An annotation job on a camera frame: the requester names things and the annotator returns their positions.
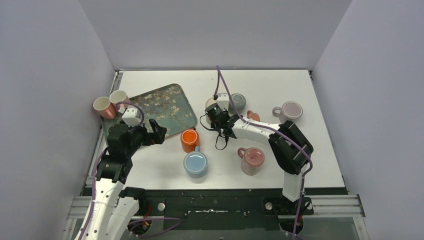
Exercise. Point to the lilac ribbed mug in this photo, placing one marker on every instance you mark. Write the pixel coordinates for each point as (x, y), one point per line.
(289, 111)

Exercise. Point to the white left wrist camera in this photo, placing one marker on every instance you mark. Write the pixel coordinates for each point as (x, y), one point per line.
(132, 116)

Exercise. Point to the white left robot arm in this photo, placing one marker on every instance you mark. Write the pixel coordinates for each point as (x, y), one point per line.
(113, 204)

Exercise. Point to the faceted pink mug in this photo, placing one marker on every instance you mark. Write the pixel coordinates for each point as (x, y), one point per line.
(120, 100)

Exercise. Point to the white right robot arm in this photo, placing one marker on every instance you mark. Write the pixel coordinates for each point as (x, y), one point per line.
(292, 150)

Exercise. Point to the blue floral blossom tray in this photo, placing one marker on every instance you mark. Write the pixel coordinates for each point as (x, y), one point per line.
(168, 105)

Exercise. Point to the salmon dotted mug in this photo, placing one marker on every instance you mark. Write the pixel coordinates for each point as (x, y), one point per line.
(253, 116)

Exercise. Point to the orange mug black handle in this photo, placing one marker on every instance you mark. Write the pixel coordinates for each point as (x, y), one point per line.
(190, 139)

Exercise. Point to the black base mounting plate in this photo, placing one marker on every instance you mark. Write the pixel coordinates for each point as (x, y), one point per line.
(233, 209)

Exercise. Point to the speckled dark pink mug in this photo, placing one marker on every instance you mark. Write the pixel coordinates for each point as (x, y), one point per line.
(252, 160)

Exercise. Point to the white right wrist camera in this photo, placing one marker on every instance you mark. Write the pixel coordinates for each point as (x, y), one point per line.
(222, 99)

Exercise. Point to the smooth pink mug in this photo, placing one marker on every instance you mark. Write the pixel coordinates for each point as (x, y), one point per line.
(104, 107)

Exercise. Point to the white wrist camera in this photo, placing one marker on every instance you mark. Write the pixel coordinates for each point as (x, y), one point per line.
(222, 99)
(132, 116)

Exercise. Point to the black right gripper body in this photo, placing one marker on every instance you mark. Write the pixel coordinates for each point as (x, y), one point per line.
(214, 126)

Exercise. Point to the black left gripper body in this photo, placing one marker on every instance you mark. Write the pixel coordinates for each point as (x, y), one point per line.
(151, 133)

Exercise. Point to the cream floral mug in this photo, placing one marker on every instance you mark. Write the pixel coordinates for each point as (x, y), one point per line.
(208, 103)

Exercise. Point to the grey-blue round mug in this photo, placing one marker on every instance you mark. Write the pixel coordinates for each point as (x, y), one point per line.
(239, 101)

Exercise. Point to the light blue ribbed mug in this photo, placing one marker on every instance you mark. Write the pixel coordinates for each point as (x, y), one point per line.
(195, 163)

